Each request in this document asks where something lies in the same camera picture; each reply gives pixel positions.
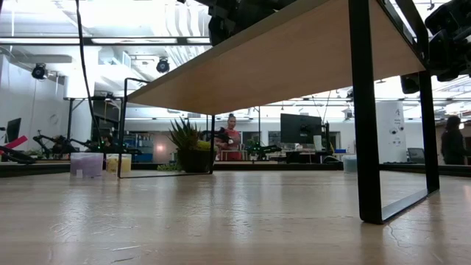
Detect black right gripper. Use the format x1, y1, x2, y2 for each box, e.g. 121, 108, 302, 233
400, 0, 471, 95

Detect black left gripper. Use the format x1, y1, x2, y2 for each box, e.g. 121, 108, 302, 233
194, 0, 295, 46

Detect wooden shelf riser black legs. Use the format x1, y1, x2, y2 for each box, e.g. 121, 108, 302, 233
117, 0, 440, 225

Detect yellow candle jar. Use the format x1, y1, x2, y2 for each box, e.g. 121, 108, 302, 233
105, 153, 132, 176

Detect black overhead beam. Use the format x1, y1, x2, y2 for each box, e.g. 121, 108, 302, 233
0, 35, 213, 46

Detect black ceiling spotlight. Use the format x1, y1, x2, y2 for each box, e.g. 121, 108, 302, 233
31, 63, 49, 80
155, 57, 171, 74

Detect person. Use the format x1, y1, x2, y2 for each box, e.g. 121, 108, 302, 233
440, 115, 469, 166
215, 113, 243, 162

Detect white display pillar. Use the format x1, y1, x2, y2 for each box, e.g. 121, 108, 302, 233
378, 99, 408, 163

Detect black computer monitor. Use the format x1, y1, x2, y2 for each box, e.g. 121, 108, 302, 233
280, 113, 323, 144

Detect potted green succulent plant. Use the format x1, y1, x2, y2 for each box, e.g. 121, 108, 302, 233
168, 117, 218, 174

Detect dark shelving unit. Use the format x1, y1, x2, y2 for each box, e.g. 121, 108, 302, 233
91, 99, 124, 152

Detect small dark monitor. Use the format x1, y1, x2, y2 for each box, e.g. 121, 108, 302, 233
5, 117, 22, 144

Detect red bar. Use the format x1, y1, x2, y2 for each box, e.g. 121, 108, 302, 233
0, 135, 29, 152

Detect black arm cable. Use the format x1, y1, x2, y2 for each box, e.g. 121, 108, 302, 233
74, 0, 103, 144

